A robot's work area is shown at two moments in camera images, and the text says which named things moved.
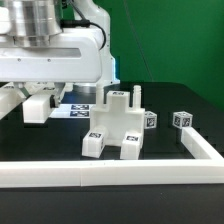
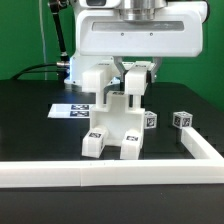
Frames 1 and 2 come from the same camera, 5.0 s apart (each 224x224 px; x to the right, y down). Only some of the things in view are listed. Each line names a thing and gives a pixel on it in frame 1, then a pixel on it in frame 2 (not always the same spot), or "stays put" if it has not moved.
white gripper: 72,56 → 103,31
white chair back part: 37,108 → 135,73
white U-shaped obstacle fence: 207,165 stays put
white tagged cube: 131,146 stays put
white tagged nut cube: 182,119 stays put
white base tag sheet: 72,111 stays put
